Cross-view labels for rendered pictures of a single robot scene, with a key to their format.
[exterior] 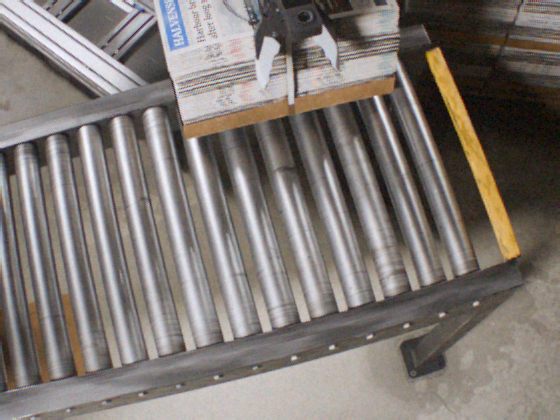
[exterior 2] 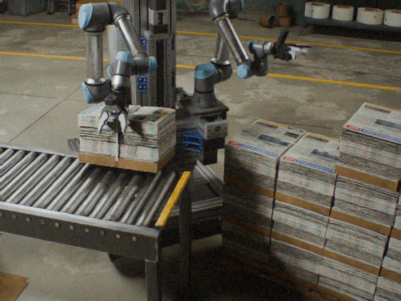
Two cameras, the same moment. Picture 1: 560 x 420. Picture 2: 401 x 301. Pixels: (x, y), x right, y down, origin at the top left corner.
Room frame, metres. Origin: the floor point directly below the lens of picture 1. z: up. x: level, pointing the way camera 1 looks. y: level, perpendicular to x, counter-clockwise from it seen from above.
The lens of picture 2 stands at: (-0.99, -1.27, 1.94)
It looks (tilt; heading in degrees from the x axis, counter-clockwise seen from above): 27 degrees down; 27
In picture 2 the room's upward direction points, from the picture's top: 1 degrees clockwise
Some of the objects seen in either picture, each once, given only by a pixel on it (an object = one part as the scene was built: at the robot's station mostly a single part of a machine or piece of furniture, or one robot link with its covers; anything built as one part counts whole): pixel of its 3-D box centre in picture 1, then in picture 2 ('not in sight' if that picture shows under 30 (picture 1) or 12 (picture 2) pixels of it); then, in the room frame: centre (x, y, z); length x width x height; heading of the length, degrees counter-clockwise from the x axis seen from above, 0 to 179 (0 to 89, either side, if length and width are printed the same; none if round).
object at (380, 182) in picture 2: not in sight; (376, 160); (1.23, -1.06, 0.86); 0.38 x 0.29 x 0.04; 175
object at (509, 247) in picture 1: (473, 149); (174, 197); (0.56, -0.36, 0.81); 0.43 x 0.03 x 0.02; 14
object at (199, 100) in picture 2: not in sight; (203, 96); (1.52, 0.00, 0.87); 0.15 x 0.15 x 0.10
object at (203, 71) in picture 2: not in sight; (205, 76); (1.53, 0.00, 0.98); 0.13 x 0.12 x 0.14; 167
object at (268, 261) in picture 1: (252, 205); (86, 189); (0.47, 0.03, 0.77); 0.47 x 0.05 x 0.05; 14
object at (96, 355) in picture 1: (74, 250); (21, 179); (0.39, 0.35, 0.77); 0.47 x 0.05 x 0.05; 14
